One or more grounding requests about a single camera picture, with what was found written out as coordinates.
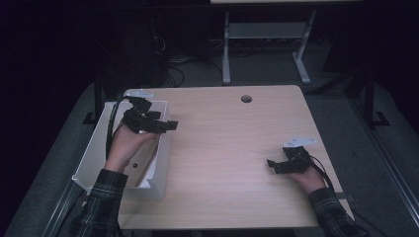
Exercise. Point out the white storage box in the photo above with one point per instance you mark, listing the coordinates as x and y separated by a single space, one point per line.
95 154

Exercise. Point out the black metal stand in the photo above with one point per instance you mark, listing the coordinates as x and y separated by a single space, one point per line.
96 98
370 98

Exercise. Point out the person's right hand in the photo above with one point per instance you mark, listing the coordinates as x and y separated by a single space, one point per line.
309 181

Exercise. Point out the white metal desk frame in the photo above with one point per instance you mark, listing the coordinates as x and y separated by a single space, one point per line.
267 31

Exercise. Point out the aluminium floor rail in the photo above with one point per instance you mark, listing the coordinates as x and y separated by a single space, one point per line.
61 210
388 158

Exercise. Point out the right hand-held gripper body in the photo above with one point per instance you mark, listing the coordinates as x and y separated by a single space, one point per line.
296 158

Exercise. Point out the person's left hand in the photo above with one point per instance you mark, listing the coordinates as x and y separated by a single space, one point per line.
126 148

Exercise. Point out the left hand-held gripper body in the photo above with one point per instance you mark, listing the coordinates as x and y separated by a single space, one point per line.
140 115

